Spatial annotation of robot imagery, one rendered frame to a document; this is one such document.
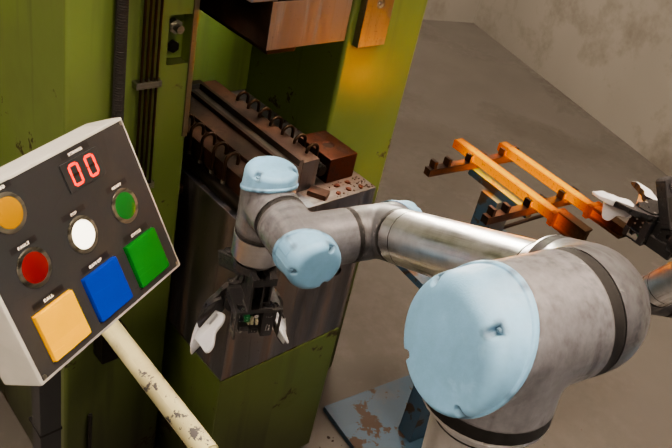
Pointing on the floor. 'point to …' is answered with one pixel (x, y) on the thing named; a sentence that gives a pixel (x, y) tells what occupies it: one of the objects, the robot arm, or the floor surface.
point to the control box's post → (47, 413)
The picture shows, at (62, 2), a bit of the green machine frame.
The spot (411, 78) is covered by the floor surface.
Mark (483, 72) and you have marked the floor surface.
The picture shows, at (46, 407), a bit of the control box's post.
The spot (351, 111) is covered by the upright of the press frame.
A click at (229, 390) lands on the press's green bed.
